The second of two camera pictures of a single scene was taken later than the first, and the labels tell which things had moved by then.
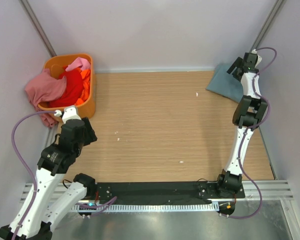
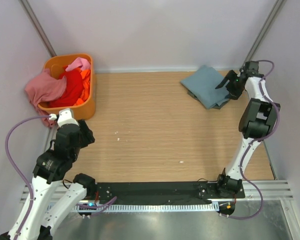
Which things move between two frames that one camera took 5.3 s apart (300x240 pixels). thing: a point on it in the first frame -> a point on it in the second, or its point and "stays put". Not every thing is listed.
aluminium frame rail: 271,190 stays put
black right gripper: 237,64 -> 233,94
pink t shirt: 43,89 stays put
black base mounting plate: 162,192 stays put
